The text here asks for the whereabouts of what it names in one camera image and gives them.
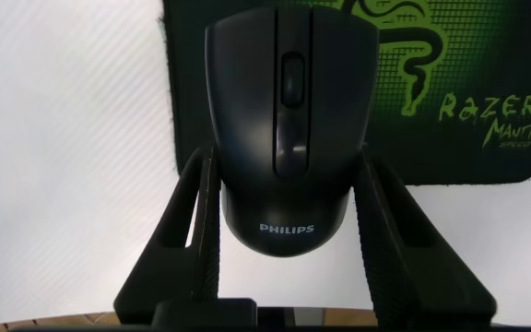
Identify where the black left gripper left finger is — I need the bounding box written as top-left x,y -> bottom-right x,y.
113,146 -> 223,325

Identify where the black Philips computer mouse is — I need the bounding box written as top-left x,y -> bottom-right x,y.
204,5 -> 381,258

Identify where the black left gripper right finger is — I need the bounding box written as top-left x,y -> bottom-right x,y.
352,144 -> 498,327

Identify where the black green Razer mouse pad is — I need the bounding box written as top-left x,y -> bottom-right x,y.
157,0 -> 531,187

